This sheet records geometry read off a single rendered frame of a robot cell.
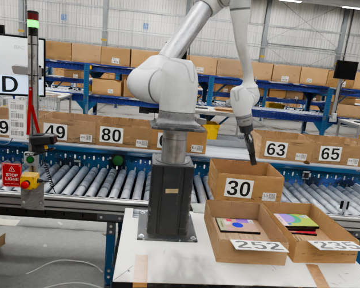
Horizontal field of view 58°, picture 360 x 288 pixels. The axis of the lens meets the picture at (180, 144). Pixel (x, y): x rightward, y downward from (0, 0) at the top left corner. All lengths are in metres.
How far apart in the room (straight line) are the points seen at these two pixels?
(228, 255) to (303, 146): 1.35
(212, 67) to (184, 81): 5.51
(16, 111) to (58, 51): 5.33
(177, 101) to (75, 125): 1.18
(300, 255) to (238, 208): 0.40
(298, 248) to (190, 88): 0.77
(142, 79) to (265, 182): 0.94
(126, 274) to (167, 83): 0.73
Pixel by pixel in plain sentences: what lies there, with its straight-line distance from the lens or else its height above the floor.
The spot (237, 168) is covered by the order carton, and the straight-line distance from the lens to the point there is 2.17.
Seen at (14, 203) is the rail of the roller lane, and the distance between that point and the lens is 1.95.
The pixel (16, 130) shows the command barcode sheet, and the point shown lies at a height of 1.09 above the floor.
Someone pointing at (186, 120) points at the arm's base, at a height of 1.27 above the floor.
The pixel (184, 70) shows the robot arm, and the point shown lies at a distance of 1.32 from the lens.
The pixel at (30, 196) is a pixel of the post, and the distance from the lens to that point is 1.89.
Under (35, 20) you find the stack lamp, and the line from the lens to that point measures 1.75.
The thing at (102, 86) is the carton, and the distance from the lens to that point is 6.64.
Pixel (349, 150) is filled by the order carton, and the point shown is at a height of 1.00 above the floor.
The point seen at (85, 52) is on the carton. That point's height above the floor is 1.58.
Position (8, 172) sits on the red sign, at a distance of 1.88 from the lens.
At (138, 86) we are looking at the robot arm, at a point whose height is 1.37.
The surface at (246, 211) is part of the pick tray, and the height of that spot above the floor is 0.80.
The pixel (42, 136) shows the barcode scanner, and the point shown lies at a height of 1.08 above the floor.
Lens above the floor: 1.47
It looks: 13 degrees down
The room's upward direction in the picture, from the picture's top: 6 degrees clockwise
